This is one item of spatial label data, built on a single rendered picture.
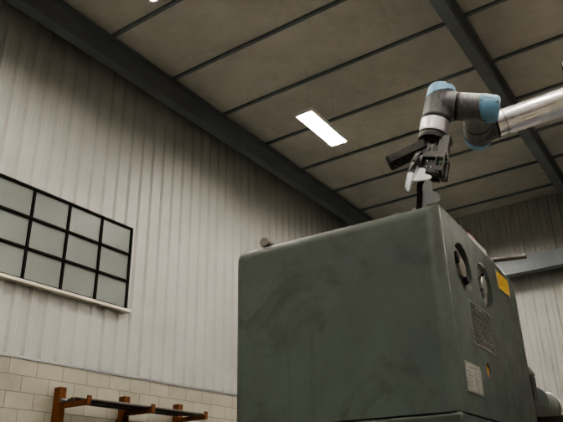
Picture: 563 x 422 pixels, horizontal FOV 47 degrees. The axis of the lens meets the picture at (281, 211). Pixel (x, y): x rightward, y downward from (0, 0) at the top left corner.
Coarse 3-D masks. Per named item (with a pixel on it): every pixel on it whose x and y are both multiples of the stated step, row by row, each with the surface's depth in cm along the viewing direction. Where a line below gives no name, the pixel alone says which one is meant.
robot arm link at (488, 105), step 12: (456, 96) 169; (468, 96) 168; (480, 96) 167; (492, 96) 166; (456, 108) 168; (468, 108) 167; (480, 108) 166; (492, 108) 165; (456, 120) 171; (468, 120) 169; (480, 120) 168; (492, 120) 167; (480, 132) 174
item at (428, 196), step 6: (420, 186) 169; (426, 186) 170; (420, 192) 170; (426, 192) 170; (432, 192) 169; (420, 198) 170; (426, 198) 170; (432, 198) 169; (438, 198) 169; (420, 204) 170
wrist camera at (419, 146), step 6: (414, 144) 169; (420, 144) 168; (402, 150) 170; (408, 150) 169; (414, 150) 168; (420, 150) 168; (390, 156) 170; (396, 156) 170; (402, 156) 169; (408, 156) 169; (390, 162) 170; (396, 162) 170; (402, 162) 171; (408, 162) 172; (390, 168) 173
